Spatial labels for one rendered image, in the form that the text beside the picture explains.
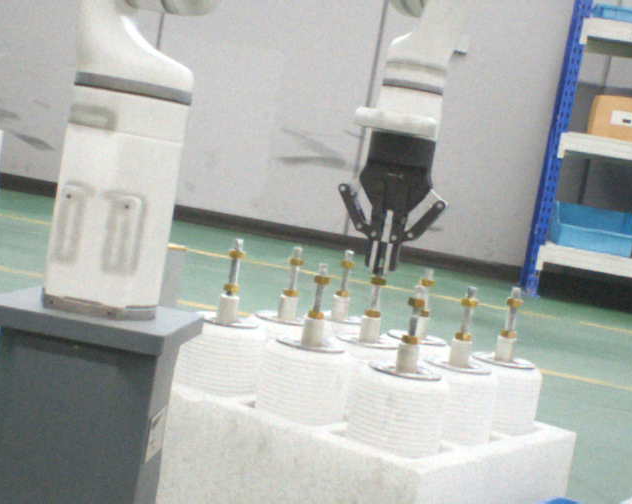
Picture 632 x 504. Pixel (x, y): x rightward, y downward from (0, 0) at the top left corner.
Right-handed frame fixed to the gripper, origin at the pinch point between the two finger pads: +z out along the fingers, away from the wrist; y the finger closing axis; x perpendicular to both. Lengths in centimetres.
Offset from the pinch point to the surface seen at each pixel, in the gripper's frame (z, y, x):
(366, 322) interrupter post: 7.5, 0.3, 1.0
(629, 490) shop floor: 35, -34, -70
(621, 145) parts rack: -43, -15, -437
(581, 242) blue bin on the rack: 5, -5, -441
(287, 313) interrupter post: 8.9, 10.8, -3.0
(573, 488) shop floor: 35, -25, -62
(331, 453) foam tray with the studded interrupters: 18.3, -2.7, 21.5
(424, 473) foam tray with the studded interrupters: 17.4, -12.3, 24.0
